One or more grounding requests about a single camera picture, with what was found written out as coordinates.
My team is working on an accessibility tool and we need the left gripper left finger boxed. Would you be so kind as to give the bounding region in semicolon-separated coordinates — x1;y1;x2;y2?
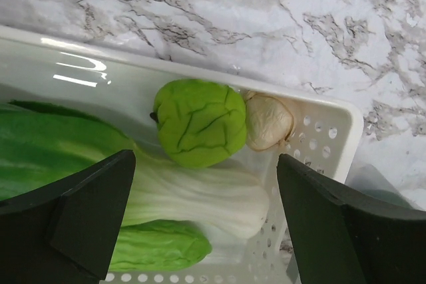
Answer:
1;150;136;283

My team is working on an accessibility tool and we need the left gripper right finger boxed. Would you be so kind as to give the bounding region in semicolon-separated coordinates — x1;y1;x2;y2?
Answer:
276;154;425;283

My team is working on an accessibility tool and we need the white perforated plastic basket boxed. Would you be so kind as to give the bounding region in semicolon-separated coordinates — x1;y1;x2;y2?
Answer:
1;27;363;283

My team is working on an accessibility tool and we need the light green cabbage toy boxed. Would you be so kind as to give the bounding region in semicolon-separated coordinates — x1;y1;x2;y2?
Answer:
150;78;247;168

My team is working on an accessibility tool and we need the clear zip bag orange zipper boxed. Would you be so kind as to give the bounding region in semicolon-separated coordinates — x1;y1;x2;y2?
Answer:
345;162;422;210

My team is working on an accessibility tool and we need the green bok choy toy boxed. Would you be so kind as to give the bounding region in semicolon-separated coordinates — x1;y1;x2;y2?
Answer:
1;101;270;239

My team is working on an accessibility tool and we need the light green lettuce toy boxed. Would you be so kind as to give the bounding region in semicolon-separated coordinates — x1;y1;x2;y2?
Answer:
109;220;212;272

